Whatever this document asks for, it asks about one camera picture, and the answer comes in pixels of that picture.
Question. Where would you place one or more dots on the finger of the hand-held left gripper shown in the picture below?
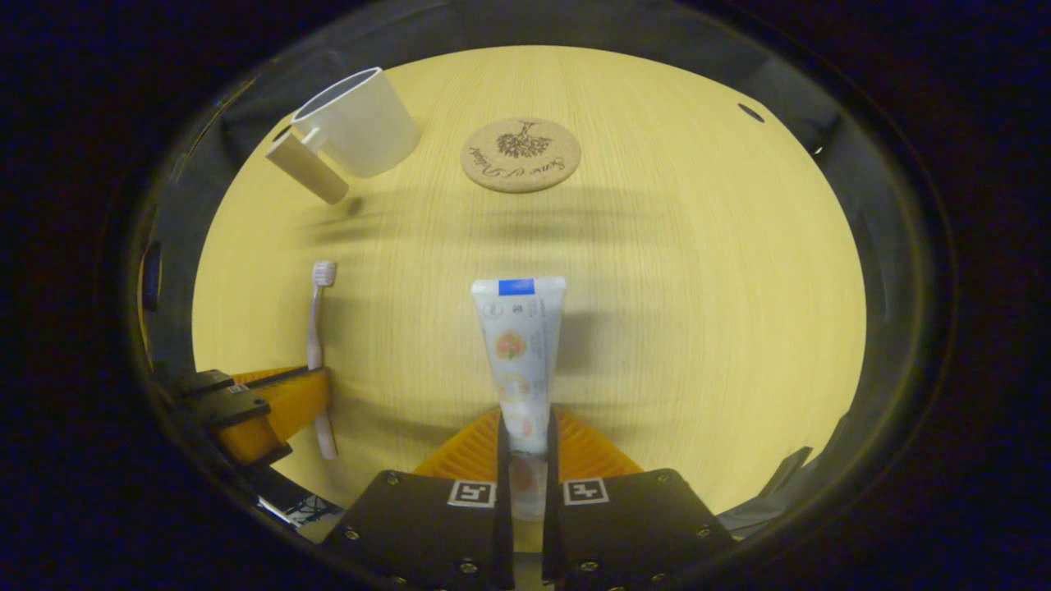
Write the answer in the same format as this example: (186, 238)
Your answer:
(279, 410)
(209, 382)

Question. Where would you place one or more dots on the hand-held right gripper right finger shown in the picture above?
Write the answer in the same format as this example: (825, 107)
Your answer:
(552, 542)

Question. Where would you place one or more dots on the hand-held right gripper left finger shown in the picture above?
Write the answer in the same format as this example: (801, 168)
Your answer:
(502, 542)

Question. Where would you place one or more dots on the white toothbrush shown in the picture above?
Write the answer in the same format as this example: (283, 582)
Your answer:
(314, 328)

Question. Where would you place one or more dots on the white toothpaste tube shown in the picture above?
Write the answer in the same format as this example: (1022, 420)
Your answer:
(519, 361)

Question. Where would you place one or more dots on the round cork coaster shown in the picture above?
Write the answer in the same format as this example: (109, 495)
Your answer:
(520, 156)

